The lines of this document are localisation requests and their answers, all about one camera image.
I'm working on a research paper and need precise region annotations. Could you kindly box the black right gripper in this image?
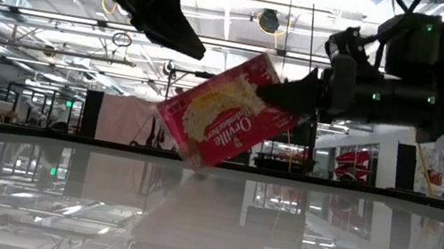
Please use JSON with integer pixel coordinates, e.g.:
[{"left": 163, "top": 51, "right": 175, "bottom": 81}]
[{"left": 253, "top": 40, "right": 400, "bottom": 133}]

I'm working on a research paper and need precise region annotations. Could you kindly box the red popcorn bag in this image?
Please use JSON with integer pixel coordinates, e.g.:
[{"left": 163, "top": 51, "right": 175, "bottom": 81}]
[{"left": 147, "top": 35, "right": 311, "bottom": 183}]

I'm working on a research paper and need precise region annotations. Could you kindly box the black monitor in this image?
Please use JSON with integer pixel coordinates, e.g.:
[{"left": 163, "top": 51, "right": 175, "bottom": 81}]
[{"left": 290, "top": 114, "right": 321, "bottom": 150}]

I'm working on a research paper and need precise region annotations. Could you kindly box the black cart under monitor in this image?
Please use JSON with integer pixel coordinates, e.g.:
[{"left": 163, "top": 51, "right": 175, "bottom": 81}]
[{"left": 242, "top": 139, "right": 318, "bottom": 178}]

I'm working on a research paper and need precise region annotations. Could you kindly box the red storage bin rack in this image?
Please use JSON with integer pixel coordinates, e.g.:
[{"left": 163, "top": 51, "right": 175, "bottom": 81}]
[{"left": 331, "top": 145, "right": 373, "bottom": 187}]

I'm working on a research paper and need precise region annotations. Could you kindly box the pink curtain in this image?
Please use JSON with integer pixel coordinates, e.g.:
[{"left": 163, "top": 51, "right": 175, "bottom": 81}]
[{"left": 94, "top": 91, "right": 184, "bottom": 153}]

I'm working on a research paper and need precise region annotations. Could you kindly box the black partition panel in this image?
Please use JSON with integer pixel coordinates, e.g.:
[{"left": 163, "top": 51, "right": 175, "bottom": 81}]
[{"left": 78, "top": 88, "right": 105, "bottom": 140}]

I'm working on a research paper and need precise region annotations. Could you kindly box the black door panel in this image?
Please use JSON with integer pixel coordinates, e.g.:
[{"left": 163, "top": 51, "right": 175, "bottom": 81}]
[{"left": 391, "top": 143, "right": 421, "bottom": 193}]

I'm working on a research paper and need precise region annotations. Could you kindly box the white patterned cloth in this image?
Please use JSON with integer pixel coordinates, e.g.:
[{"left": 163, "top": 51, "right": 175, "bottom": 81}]
[{"left": 409, "top": 142, "right": 444, "bottom": 194}]

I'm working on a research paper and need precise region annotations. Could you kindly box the black cord reel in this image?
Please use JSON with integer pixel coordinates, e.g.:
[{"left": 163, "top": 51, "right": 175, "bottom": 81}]
[
  {"left": 160, "top": 58, "right": 178, "bottom": 79},
  {"left": 255, "top": 6, "right": 284, "bottom": 36}
]

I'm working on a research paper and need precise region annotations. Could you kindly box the black cable loop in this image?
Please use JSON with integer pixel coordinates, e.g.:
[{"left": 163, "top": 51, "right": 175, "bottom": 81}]
[{"left": 111, "top": 30, "right": 134, "bottom": 49}]

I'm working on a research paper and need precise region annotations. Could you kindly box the thin yellow cable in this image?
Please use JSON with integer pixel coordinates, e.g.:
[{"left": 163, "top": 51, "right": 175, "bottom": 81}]
[{"left": 278, "top": 129, "right": 298, "bottom": 174}]

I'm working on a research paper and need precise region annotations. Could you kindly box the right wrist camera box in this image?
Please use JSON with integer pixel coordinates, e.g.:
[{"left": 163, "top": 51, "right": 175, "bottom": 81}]
[{"left": 321, "top": 22, "right": 378, "bottom": 77}]

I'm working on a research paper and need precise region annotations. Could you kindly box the thick yellow cable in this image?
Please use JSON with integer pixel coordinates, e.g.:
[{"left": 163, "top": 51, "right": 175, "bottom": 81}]
[{"left": 407, "top": 141, "right": 444, "bottom": 199}]

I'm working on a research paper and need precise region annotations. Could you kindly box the black framed glass enclosure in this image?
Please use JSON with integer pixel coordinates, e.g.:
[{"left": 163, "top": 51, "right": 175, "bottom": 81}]
[{"left": 0, "top": 81, "right": 86, "bottom": 137}]

